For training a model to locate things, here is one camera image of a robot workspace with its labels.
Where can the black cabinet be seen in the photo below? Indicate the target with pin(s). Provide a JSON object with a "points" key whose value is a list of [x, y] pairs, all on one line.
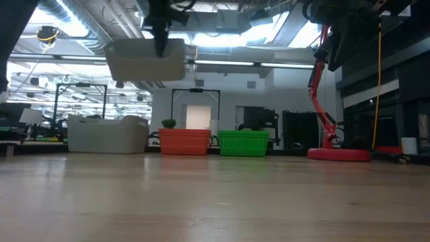
{"points": [[299, 127]]}

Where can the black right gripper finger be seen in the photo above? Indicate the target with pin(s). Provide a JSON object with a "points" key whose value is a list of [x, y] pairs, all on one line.
{"points": [[346, 47]]}

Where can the long ceiling light bar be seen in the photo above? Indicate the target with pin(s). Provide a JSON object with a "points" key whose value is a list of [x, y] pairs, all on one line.
{"points": [[235, 62]]}

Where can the small green potted plant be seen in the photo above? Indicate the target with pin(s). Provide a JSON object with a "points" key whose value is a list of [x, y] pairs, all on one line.
{"points": [[168, 123]]}

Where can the red articulated desk lamp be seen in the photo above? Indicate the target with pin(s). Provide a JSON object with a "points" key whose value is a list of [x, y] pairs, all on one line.
{"points": [[336, 154]]}

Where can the green slotted plastic basket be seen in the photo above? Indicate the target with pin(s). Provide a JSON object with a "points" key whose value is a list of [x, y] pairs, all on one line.
{"points": [[243, 144]]}

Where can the white panel on stand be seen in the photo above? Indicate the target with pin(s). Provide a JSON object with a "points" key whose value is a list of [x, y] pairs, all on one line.
{"points": [[31, 116]]}

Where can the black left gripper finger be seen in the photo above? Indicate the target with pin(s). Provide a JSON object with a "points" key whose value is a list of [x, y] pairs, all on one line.
{"points": [[161, 40]]}

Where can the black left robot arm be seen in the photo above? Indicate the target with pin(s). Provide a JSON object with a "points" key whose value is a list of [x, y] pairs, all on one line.
{"points": [[13, 33]]}

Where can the black machine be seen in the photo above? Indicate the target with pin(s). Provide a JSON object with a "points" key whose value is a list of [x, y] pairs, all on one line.
{"points": [[265, 117]]}

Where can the black rectangular frame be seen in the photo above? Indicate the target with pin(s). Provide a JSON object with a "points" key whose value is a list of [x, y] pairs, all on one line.
{"points": [[172, 101]]}

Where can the black robot station frame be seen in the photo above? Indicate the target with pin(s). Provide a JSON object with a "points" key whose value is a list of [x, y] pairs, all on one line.
{"points": [[55, 101]]}

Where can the white cup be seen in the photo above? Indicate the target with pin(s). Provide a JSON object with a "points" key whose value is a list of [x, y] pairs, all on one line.
{"points": [[409, 146]]}

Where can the orange slotted plastic basket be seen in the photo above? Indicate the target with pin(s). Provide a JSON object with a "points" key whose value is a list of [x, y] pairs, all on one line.
{"points": [[184, 142]]}

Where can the silver ventilation duct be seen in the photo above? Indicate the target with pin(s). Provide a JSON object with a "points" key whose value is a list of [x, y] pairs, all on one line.
{"points": [[67, 17]]}

